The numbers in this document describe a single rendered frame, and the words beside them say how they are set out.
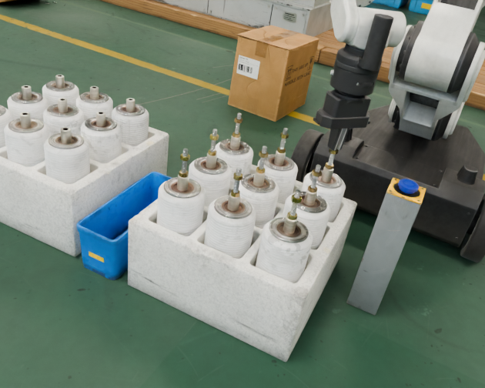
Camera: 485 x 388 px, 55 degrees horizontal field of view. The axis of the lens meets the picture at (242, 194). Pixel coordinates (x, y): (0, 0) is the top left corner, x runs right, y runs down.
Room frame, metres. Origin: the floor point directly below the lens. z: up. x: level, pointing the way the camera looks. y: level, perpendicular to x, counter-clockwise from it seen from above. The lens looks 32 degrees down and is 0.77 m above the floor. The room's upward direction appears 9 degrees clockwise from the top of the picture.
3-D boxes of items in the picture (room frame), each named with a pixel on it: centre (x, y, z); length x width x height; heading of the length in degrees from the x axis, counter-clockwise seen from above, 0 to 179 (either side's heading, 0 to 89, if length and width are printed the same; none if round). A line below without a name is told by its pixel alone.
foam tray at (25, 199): (1.07, 0.48, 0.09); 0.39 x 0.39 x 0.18; 70
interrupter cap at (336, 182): (0.94, -0.18, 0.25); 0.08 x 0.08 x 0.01
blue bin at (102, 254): (0.92, 0.25, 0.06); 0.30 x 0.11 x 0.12; 160
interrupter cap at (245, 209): (0.77, 0.01, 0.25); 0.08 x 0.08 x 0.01
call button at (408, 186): (0.84, -0.33, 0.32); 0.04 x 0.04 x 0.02
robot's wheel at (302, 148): (1.31, -0.18, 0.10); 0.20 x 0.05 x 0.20; 157
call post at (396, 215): (0.84, -0.33, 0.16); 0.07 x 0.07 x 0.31; 69
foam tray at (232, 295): (0.88, -0.03, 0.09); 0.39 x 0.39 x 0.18; 69
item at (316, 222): (0.83, -0.14, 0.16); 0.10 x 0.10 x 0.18
